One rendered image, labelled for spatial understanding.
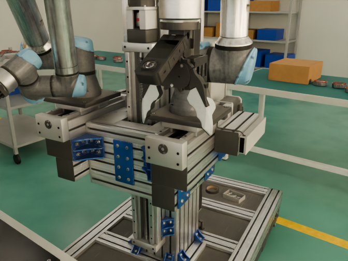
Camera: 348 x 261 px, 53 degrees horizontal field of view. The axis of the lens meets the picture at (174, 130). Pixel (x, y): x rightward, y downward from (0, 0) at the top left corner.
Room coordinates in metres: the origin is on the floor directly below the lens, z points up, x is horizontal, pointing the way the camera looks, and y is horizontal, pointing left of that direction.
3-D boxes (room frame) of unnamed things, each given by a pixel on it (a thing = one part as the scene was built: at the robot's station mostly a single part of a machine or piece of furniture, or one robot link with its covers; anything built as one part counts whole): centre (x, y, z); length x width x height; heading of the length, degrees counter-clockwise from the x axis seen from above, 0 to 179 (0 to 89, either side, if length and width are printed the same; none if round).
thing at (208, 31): (7.53, -0.73, 0.87); 0.42 x 0.40 x 0.18; 52
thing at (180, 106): (1.16, -0.06, 1.09); 0.15 x 0.15 x 0.10
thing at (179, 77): (0.65, -0.01, 1.29); 0.09 x 0.08 x 0.12; 152
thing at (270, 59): (6.56, -1.99, 0.40); 0.42 x 0.42 x 0.25; 52
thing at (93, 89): (1.39, 0.38, 1.09); 0.15 x 0.15 x 0.10
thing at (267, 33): (6.70, -1.81, 0.87); 0.42 x 0.36 x 0.19; 145
